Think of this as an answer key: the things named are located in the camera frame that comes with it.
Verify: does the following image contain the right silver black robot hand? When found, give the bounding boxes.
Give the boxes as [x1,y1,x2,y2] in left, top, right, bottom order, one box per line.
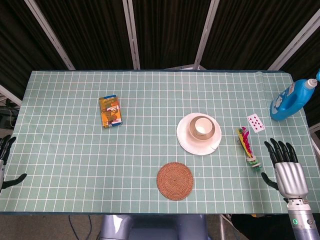
[260,138,309,200]

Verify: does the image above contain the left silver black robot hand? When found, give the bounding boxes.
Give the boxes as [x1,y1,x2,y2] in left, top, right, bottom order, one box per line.
[0,135,28,193]

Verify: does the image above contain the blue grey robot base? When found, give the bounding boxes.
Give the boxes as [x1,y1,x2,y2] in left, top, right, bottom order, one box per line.
[99,213,209,240]

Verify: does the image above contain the white plate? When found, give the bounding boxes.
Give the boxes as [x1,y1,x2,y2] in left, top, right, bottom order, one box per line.
[176,112,223,156]

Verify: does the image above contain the beige cup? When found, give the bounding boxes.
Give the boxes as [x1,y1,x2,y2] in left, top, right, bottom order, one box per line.
[188,115,216,141]

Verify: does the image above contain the colourful feather shuttlecock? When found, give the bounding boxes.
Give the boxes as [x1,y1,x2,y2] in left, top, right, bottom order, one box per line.
[236,126,263,169]

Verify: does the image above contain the diamonds playing card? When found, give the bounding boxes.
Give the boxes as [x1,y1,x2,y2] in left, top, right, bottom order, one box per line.
[246,113,266,133]

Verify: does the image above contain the blue detergent bottle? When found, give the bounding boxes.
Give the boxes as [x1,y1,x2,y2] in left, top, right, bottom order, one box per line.
[269,67,320,122]

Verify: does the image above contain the green white grid tablecloth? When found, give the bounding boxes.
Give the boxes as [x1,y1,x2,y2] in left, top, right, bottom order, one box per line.
[0,70,320,215]

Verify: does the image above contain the round woven rattan coaster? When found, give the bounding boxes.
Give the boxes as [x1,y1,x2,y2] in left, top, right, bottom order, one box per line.
[156,162,195,201]

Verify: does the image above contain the orange card box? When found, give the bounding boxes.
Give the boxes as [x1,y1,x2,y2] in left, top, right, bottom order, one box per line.
[98,94,123,129]

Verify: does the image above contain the black curtain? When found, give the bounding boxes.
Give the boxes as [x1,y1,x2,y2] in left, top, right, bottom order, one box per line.
[0,0,320,101]

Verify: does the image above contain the white metal frame post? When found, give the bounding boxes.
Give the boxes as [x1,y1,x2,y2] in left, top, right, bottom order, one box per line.
[267,9,320,71]
[24,0,76,71]
[122,0,141,70]
[193,0,221,70]

